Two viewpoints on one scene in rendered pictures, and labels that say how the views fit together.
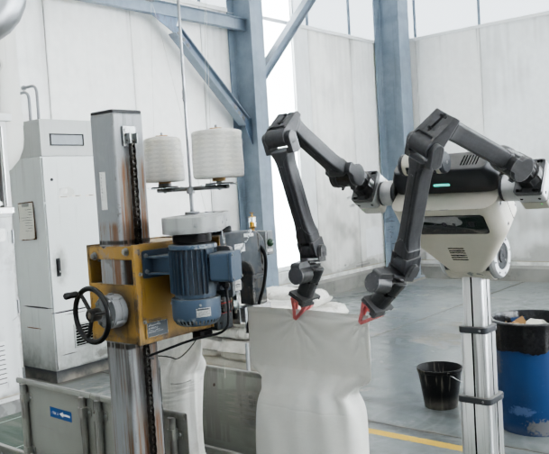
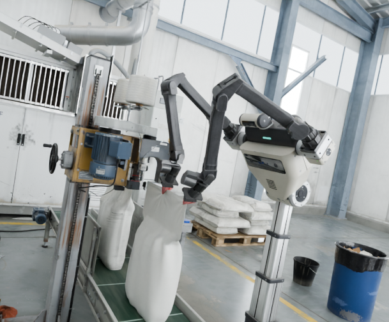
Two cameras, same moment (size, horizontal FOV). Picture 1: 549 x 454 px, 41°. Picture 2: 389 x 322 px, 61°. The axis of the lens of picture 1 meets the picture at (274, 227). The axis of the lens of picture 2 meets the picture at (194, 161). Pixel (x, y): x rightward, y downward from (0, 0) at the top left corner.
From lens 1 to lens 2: 1.02 m
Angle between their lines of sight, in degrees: 18
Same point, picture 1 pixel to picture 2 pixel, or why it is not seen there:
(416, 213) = (212, 140)
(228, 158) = (141, 92)
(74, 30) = (190, 55)
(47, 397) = not seen: hidden behind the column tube
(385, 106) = (348, 127)
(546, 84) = not seen: outside the picture
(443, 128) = (230, 84)
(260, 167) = not seen: hidden behind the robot
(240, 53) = (271, 83)
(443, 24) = not seen: outside the picture
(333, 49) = (324, 92)
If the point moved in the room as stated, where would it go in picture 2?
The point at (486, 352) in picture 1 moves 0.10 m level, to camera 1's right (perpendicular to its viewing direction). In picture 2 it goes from (276, 250) to (294, 255)
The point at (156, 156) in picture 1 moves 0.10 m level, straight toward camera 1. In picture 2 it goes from (119, 88) to (112, 85)
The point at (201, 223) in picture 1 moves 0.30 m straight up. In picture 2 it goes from (109, 122) to (119, 65)
